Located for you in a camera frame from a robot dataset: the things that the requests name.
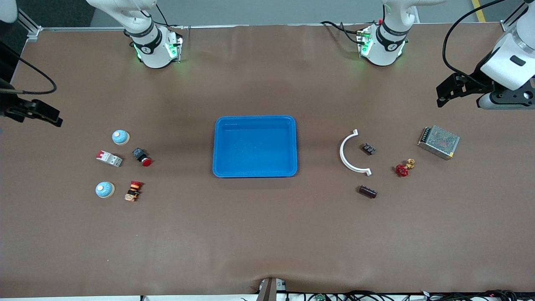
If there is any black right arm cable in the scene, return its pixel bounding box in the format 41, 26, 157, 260
0, 42, 57, 94

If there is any red orange button switch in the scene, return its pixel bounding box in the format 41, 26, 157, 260
124, 181, 144, 202

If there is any black red push button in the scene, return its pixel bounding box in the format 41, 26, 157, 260
132, 148, 152, 167

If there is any brass valve red handwheel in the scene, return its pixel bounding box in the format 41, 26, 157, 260
395, 158, 416, 177

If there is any black left base cable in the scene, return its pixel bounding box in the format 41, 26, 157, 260
321, 20, 364, 44

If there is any white half-ring pipe clamp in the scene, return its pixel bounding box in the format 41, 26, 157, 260
339, 129, 372, 176

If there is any aluminium frame corner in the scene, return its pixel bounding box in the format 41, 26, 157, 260
501, 0, 535, 32
13, 8, 43, 42

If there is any black cable bundle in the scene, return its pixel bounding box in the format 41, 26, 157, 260
240, 290, 535, 301

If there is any blue plastic tray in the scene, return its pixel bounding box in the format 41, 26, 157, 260
212, 115, 298, 178

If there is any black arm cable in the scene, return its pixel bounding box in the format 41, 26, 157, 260
442, 0, 496, 77
0, 42, 57, 94

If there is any white red circuit breaker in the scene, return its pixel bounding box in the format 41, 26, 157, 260
96, 150, 123, 168

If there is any brown camera mount post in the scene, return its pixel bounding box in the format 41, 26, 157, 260
256, 277, 287, 301

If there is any black right base cable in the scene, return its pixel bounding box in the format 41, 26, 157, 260
155, 4, 186, 30

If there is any brown table mat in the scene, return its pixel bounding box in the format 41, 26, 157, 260
0, 22, 535, 298

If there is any yellow floor tape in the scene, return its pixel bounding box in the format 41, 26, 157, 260
471, 0, 488, 23

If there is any black base cable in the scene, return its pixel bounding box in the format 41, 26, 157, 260
155, 4, 186, 30
321, 20, 364, 44

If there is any metal mesh power supply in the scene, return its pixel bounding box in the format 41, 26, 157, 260
418, 125, 460, 161

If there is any aluminium table rail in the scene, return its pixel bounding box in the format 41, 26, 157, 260
40, 22, 508, 32

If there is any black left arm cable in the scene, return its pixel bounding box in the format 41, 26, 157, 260
442, 0, 496, 77

